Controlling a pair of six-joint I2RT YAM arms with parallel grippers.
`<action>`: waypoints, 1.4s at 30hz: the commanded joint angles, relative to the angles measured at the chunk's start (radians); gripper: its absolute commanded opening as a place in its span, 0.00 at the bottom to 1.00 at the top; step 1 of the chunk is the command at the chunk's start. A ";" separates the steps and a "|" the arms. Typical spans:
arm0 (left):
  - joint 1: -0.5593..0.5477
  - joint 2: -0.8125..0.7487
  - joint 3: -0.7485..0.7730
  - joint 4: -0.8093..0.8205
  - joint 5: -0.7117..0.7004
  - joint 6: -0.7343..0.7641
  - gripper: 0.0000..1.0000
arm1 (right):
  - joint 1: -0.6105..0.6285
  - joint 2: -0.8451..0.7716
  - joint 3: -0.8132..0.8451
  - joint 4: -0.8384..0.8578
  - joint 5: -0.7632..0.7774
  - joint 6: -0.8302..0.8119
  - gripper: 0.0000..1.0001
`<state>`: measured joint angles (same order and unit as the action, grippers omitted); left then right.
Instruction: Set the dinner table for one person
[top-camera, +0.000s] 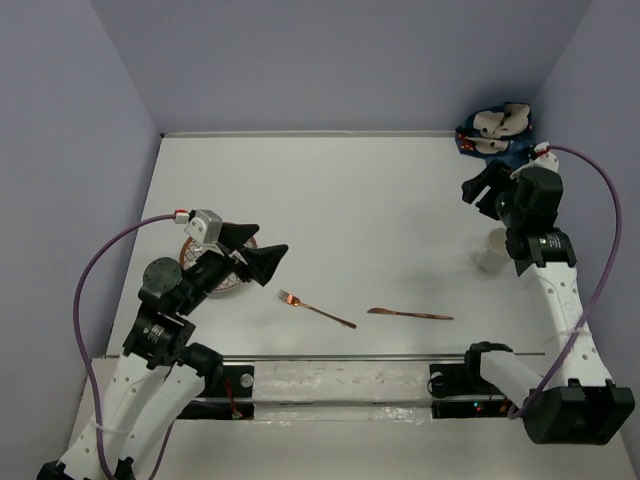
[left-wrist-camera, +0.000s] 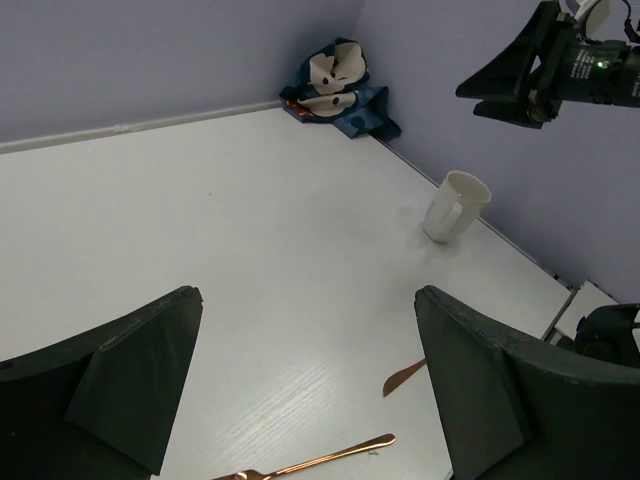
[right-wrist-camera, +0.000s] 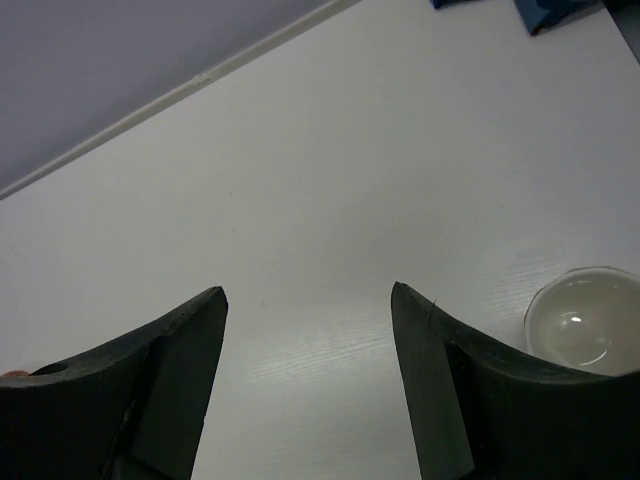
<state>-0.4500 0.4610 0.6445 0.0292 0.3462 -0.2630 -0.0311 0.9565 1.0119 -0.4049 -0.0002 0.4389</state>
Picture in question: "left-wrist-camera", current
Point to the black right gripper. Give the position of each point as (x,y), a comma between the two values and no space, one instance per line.
(569,70)

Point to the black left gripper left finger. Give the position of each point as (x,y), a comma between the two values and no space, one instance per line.
(100,404)

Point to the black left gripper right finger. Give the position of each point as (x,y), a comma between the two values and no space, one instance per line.
(512,406)

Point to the white ceramic mug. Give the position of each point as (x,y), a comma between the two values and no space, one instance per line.
(458,202)

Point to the copper table knife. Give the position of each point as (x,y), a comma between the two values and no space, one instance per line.
(398,378)

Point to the copper fork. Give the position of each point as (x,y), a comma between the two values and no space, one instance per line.
(367,446)

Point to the blue letter-print cloth placemat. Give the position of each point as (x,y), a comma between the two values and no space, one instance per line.
(331,87)

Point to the aluminium table edge rail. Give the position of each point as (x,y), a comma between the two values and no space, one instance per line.
(128,128)

